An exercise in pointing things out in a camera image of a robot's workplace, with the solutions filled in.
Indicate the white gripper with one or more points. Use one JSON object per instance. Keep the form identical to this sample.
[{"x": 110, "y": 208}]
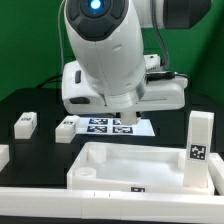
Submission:
[{"x": 80, "y": 98}]

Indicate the white desk top tray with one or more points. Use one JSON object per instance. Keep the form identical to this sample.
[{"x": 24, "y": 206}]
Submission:
[{"x": 132, "y": 168}]

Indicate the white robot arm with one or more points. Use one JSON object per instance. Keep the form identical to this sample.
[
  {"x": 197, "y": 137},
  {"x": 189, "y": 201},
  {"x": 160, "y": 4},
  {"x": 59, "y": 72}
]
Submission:
[{"x": 111, "y": 72}]

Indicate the white fiducial marker sheet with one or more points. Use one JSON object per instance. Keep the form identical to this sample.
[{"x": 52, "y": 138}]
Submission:
[{"x": 113, "y": 126}]

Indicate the white left fence block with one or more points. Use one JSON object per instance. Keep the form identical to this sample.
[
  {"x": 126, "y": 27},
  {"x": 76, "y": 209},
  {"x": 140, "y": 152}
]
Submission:
[{"x": 4, "y": 156}]

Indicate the white front fence bar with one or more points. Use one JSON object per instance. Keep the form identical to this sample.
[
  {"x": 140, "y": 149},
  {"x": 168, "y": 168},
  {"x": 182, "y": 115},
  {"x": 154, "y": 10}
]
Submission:
[{"x": 91, "y": 204}]

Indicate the white fence bar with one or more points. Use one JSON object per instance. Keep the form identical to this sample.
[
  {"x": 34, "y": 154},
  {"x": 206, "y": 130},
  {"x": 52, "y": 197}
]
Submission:
[
  {"x": 216, "y": 169},
  {"x": 91, "y": 204}
]

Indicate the white right fence bar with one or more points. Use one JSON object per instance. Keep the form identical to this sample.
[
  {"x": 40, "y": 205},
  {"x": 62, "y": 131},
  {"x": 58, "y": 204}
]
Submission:
[{"x": 216, "y": 169}]

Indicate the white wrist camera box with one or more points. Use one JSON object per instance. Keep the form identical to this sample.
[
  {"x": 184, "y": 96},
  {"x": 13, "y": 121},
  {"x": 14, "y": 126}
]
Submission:
[{"x": 153, "y": 62}]

